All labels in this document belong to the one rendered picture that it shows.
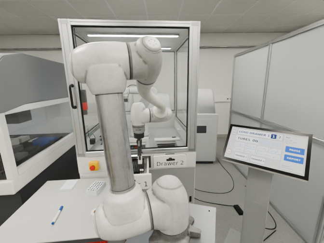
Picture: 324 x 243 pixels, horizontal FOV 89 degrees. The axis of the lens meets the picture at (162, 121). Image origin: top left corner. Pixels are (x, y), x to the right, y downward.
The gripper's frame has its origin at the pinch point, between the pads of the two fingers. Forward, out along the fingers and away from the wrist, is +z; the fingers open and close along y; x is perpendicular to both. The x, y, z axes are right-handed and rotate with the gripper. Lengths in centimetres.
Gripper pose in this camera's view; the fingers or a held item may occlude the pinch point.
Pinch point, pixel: (140, 158)
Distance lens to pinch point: 125.5
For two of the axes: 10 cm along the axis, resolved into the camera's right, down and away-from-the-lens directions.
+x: 10.0, -0.3, 0.8
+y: 0.9, 2.1, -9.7
